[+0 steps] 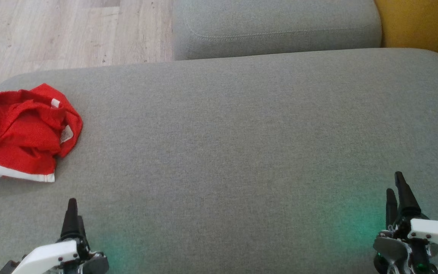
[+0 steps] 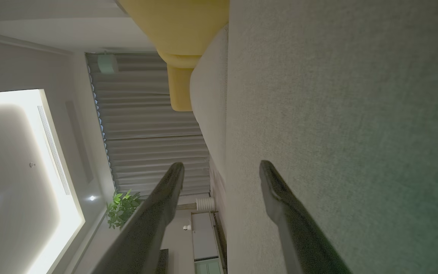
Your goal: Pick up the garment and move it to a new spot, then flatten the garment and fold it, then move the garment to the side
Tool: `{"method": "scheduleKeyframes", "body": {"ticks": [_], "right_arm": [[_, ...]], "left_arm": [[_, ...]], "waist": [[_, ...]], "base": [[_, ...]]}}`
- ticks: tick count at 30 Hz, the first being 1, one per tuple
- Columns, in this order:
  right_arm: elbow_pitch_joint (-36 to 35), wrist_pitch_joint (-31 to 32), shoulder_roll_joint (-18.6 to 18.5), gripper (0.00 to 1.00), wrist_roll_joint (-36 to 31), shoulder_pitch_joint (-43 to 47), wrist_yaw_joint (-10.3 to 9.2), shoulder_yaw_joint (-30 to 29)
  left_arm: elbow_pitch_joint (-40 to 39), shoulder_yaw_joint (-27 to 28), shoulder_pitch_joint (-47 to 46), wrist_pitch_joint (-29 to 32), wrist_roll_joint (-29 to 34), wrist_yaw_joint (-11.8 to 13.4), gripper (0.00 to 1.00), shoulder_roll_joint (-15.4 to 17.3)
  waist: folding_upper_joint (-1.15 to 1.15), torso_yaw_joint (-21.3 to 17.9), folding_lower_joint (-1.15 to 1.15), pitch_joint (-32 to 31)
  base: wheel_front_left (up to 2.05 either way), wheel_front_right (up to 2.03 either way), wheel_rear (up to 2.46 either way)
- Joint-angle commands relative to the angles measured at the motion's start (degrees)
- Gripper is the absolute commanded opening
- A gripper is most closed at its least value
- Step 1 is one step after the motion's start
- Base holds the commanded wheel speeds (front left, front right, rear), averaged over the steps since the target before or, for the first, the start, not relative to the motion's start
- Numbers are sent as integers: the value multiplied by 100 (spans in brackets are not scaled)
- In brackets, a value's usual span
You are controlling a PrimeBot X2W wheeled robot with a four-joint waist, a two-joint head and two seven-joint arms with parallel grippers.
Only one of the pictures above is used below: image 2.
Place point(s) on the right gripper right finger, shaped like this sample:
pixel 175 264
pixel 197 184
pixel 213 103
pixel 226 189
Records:
pixel 299 236

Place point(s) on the grey pleated curtain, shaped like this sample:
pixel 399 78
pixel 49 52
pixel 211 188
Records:
pixel 146 125

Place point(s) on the grey fabric sofa seat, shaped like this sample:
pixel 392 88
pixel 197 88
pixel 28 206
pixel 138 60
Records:
pixel 356 95

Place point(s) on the white round wall device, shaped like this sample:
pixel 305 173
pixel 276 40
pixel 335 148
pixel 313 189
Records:
pixel 107 63

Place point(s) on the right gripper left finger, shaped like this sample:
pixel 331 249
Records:
pixel 146 228

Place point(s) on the white cabinet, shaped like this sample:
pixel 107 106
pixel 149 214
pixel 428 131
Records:
pixel 203 236

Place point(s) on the yellow fabric sofa cushion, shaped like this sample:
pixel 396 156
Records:
pixel 177 26

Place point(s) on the green leafy houseplant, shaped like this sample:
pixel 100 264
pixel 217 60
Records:
pixel 120 209

